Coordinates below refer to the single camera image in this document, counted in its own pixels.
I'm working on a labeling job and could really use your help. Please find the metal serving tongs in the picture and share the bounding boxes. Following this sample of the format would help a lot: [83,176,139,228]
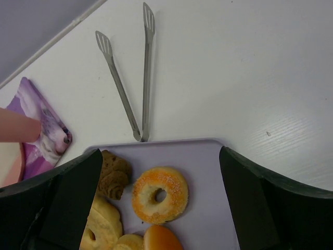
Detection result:
[95,2,156,142]

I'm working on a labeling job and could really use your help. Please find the cream and pink plate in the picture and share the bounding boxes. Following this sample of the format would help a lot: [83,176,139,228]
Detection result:
[0,142,25,188]

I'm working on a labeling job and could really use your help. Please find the purple floral placemat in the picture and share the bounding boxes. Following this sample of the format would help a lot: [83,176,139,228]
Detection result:
[7,77,72,180]

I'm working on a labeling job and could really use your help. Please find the glossy orange bun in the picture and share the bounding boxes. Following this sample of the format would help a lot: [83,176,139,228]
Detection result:
[144,225,184,250]

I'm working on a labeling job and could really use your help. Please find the pale twisted ring bread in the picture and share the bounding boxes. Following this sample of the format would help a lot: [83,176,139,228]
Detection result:
[80,195,123,249]

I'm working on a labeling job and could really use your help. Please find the sugared orange donut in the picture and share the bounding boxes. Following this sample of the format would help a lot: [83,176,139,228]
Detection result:
[132,166,189,224]

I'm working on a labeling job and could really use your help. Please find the lilac plastic tray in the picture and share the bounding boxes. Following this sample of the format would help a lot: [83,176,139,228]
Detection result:
[86,139,239,249]

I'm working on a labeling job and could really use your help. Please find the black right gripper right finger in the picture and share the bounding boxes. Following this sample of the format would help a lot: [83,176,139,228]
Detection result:
[219,146,332,249]

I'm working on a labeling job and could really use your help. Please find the small round yellow muffin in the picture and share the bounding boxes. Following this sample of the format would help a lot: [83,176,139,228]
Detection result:
[112,234,144,250]

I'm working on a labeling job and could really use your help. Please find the brown chocolate pastry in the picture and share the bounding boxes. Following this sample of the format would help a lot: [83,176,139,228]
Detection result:
[96,150,132,200]

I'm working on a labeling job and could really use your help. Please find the pink plastic cup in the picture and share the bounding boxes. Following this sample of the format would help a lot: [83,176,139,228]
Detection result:
[0,108,41,143]

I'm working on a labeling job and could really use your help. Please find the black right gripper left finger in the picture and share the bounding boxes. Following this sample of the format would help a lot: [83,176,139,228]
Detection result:
[1,149,103,249]

